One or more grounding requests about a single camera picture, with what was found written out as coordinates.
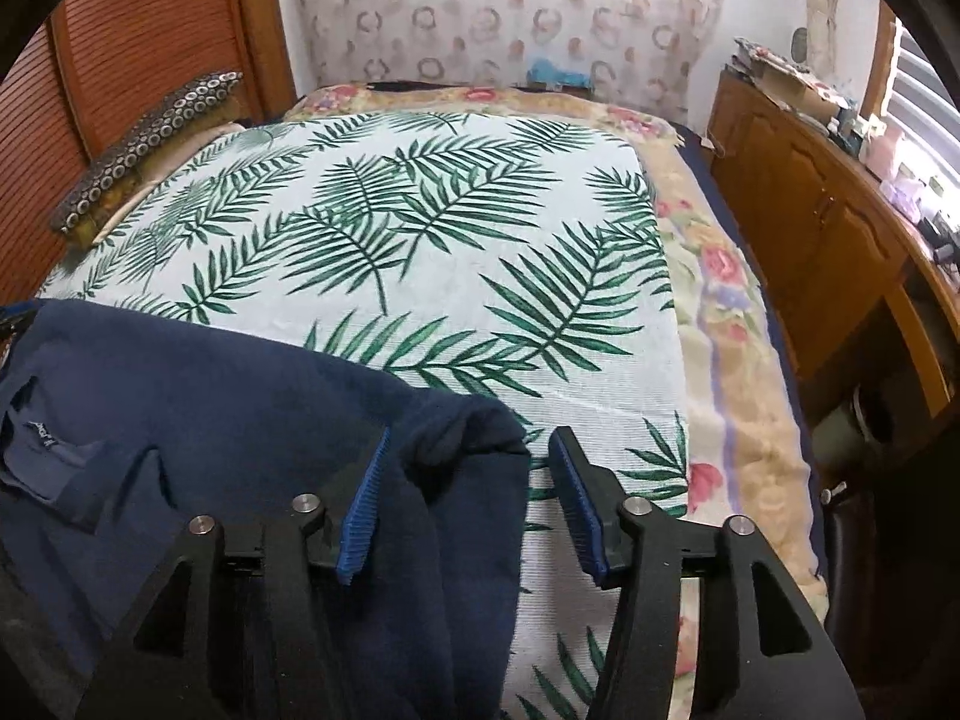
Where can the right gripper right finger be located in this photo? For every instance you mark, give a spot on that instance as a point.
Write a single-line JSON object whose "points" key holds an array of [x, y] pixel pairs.
{"points": [[627, 544]]}

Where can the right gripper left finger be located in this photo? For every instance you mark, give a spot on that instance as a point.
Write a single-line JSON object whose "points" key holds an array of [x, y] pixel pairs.
{"points": [[322, 541]]}

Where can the navy blue printed t-shirt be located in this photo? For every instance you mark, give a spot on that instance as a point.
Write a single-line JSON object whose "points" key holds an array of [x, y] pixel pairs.
{"points": [[118, 426]]}

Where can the floral bed quilt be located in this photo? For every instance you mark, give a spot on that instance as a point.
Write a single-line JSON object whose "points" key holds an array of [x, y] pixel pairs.
{"points": [[720, 314]]}

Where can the palm leaf print blanket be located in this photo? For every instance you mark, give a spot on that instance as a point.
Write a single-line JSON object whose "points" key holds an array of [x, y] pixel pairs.
{"points": [[287, 230]]}

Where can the wooden side cabinet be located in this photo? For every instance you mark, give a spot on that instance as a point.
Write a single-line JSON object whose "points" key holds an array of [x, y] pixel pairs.
{"points": [[851, 282]]}

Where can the dark circle patterned pillow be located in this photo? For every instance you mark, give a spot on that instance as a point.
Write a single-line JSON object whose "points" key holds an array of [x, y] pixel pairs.
{"points": [[111, 179]]}

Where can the pink bottle on cabinet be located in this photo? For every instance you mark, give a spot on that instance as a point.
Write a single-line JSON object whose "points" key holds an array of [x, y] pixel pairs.
{"points": [[886, 147]]}

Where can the box with blue cloth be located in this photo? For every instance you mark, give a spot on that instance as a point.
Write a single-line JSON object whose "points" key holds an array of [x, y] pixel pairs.
{"points": [[546, 75]]}

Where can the cardboard box on cabinet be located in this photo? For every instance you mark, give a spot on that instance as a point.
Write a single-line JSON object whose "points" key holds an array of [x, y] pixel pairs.
{"points": [[813, 99]]}

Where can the striped window blind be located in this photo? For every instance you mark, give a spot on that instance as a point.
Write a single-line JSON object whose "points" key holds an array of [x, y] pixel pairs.
{"points": [[919, 103]]}

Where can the small round fan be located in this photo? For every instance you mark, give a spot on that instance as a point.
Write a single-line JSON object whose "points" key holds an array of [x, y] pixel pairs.
{"points": [[799, 48]]}

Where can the pink circle patterned curtain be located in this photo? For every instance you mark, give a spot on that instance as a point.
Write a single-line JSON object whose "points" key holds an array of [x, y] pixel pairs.
{"points": [[637, 53]]}

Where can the brown louvered wardrobe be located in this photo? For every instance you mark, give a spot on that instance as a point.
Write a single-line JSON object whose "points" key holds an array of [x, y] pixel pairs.
{"points": [[81, 72]]}

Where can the beige tied side curtain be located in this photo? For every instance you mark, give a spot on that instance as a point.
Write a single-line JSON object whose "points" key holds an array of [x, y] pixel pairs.
{"points": [[821, 36]]}

